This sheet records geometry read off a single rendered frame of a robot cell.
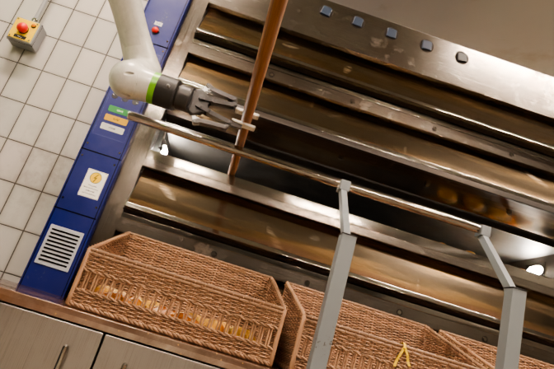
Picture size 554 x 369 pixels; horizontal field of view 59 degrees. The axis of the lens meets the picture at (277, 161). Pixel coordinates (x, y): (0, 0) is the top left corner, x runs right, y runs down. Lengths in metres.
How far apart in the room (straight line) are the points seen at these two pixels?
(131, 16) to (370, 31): 1.16
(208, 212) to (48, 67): 0.86
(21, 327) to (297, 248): 0.97
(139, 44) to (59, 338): 0.82
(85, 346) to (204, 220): 0.72
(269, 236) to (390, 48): 1.01
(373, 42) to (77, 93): 1.27
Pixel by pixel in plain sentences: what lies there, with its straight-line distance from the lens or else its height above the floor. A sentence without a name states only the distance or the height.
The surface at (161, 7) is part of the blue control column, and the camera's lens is 2.22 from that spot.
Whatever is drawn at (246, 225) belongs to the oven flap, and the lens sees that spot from 1.89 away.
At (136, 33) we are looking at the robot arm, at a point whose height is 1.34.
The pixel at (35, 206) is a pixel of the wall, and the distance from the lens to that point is 1.99.
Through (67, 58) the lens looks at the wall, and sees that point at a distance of 2.18.
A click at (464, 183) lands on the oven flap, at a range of 2.02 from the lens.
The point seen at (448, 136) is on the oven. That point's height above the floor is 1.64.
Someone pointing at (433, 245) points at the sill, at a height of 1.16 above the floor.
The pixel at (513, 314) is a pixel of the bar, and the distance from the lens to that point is 1.49.
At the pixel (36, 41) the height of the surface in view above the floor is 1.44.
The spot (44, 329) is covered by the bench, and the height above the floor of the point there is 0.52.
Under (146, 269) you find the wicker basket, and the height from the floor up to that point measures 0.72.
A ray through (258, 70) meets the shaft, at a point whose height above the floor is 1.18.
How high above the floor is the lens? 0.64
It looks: 19 degrees up
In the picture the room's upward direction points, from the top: 17 degrees clockwise
